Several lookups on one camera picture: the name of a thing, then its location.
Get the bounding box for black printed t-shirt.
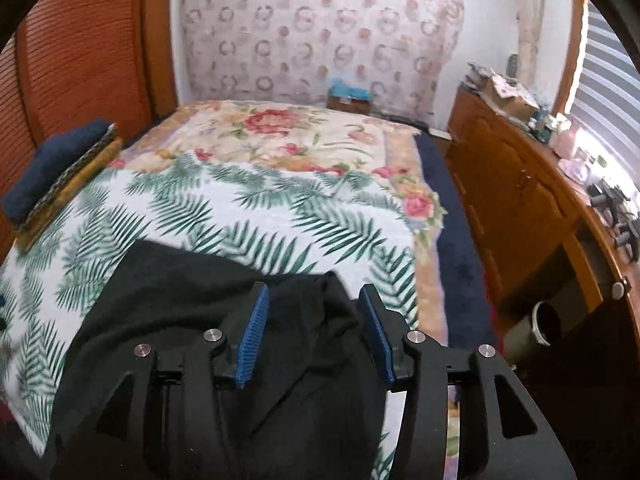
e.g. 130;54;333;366
44;242;386;479

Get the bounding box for grey cylindrical bin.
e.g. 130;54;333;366
502;301;563;365

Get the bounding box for navy blue blanket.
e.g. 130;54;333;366
414;133;499;350

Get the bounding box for wooden sideboard cabinet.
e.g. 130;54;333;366
446;87;639;335

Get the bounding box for palm leaf bedsheet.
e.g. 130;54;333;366
1;153;447;479

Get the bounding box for mustard folded garment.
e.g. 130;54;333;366
14;138;122;254

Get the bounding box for navy folded garment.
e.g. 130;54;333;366
1;119;112;224

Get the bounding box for checkered folded garment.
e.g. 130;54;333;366
1;119;122;244

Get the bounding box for floral blanket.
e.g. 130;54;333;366
112;101;448;344

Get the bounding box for open cardboard box on cabinet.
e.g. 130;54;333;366
480;70;539;122

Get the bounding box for striped window blind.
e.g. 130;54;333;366
570;2;639;181

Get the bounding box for cardboard box with blue items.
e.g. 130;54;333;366
326;78;372;116

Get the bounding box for patterned sheer curtain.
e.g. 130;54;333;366
180;0;464;116

